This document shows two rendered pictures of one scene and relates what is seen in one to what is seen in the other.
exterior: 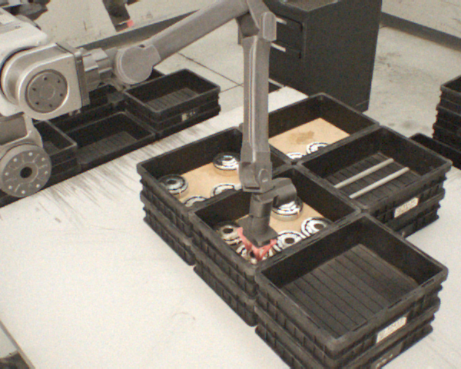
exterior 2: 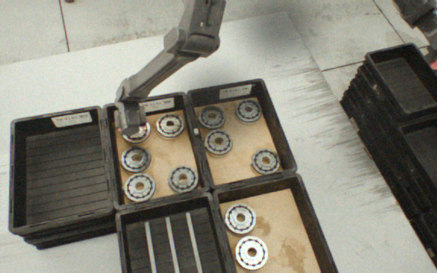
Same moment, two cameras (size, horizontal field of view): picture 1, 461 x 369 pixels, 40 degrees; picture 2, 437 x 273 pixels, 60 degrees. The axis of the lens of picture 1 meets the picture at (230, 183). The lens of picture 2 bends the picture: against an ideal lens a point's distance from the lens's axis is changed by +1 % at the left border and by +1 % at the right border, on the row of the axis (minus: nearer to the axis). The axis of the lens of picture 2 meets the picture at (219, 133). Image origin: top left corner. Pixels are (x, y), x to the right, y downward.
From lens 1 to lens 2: 1.87 m
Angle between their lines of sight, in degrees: 67
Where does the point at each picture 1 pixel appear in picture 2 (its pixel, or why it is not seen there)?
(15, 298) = not seen: hidden behind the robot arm
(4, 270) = (236, 34)
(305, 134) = (300, 262)
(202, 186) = (245, 136)
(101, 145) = not seen: outside the picture
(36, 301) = not seen: hidden behind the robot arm
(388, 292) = (55, 206)
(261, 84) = (156, 63)
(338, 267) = (101, 186)
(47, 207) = (293, 63)
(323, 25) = not seen: outside the picture
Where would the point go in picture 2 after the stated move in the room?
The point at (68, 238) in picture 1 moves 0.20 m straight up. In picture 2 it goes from (253, 67) to (259, 36)
